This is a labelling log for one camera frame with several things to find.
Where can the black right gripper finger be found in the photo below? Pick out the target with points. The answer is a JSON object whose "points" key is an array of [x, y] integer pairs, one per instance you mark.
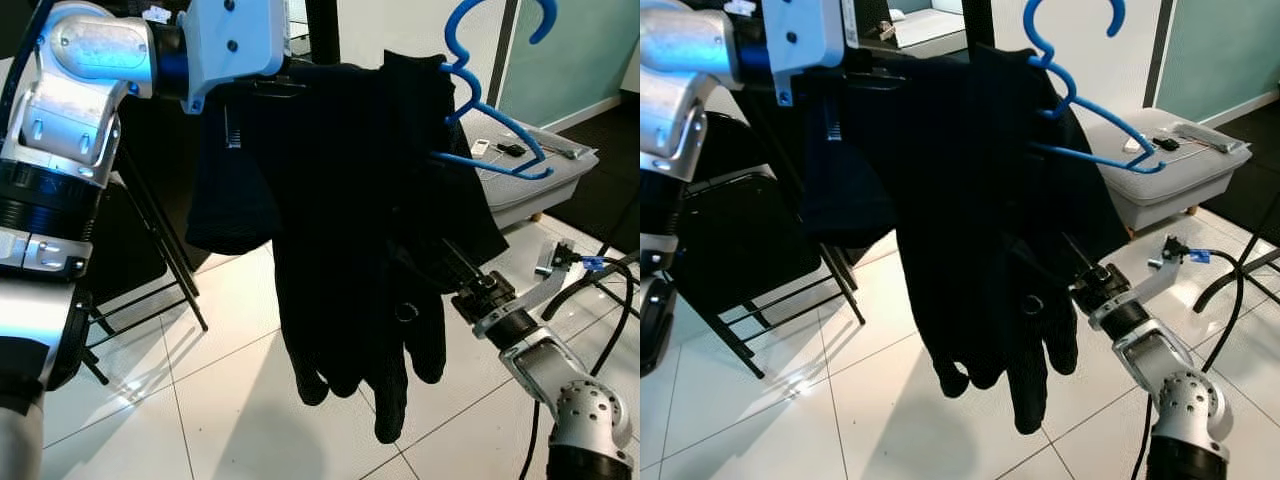
{"points": [[1081, 258], [463, 266]]}

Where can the dark navy garment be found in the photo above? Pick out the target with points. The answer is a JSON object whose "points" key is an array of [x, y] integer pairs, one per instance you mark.
{"points": [[340, 200], [960, 200]]}

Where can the blue plastic hanger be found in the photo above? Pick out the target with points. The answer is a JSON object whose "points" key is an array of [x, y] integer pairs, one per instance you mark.
{"points": [[510, 130], [1115, 125]]}

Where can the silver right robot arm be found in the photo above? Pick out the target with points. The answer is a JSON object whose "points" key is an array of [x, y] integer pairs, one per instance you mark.
{"points": [[580, 410], [1185, 400]]}

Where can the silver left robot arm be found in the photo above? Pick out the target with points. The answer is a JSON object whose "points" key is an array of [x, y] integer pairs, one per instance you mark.
{"points": [[70, 120], [675, 110]]}

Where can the bed with white sheet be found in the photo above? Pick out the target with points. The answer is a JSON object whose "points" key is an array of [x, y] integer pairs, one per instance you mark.
{"points": [[930, 25]]}

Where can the grey ottoman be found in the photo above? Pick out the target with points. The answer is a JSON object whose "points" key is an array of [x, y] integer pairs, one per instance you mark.
{"points": [[1180, 195], [540, 190]]}

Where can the small white gadget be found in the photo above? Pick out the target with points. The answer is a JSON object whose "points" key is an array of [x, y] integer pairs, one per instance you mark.
{"points": [[1133, 146], [480, 148]]}

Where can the black key fob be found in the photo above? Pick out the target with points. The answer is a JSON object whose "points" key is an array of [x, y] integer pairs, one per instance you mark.
{"points": [[1165, 144], [510, 150]]}

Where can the black metal clothes rack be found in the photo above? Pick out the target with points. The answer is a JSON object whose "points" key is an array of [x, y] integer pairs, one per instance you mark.
{"points": [[1240, 280], [612, 268]]}

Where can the grey remote control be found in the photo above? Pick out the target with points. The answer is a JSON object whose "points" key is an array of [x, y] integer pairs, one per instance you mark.
{"points": [[562, 150], [1205, 137]]}

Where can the black folding chair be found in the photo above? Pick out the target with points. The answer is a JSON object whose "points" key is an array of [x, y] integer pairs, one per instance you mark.
{"points": [[150, 230], [740, 230]]}

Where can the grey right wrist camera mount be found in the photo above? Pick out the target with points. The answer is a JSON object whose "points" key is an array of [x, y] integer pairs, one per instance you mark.
{"points": [[545, 285], [1165, 275]]}

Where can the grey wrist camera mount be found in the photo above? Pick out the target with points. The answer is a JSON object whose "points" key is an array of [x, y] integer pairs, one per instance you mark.
{"points": [[1165, 275], [800, 35], [545, 285], [235, 40]]}

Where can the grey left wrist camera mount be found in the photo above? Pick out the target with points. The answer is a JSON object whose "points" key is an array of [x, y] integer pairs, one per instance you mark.
{"points": [[800, 35], [235, 40]]}

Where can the black door frame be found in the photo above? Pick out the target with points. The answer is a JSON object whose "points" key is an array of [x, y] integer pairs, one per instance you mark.
{"points": [[322, 30], [978, 20]]}

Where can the black vertical wall trim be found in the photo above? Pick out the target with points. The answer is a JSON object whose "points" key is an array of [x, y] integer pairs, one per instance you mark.
{"points": [[508, 50], [1161, 50]]}

